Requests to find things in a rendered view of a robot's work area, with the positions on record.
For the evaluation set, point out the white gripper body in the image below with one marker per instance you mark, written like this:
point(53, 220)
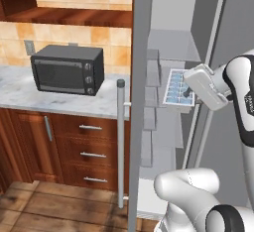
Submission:
point(205, 85)

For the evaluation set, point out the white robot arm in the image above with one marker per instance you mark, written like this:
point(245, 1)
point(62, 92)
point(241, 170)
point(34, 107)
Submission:
point(185, 189)

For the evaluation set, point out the white ice cube tray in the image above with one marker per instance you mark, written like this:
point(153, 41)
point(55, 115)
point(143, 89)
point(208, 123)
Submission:
point(175, 87)

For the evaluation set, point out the grey freezer door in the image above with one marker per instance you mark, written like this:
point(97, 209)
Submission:
point(139, 77)

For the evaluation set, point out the grey fridge door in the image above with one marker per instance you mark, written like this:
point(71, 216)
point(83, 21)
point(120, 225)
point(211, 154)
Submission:
point(231, 18)

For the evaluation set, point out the wooden cupboard door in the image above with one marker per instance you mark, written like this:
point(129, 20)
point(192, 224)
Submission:
point(31, 146)

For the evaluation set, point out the grey fridge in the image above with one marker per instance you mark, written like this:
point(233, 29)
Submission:
point(172, 21)

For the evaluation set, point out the black toaster oven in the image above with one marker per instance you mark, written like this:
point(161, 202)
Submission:
point(66, 72)

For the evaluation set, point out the wooden drawer front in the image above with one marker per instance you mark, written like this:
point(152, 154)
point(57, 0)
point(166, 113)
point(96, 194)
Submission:
point(71, 155)
point(66, 127)
point(74, 179)

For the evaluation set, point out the wooden upper cupboard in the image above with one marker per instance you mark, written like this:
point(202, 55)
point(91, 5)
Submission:
point(66, 17)

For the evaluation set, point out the grey wall socket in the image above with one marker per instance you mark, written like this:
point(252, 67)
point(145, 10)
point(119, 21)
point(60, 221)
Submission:
point(29, 47)
point(73, 44)

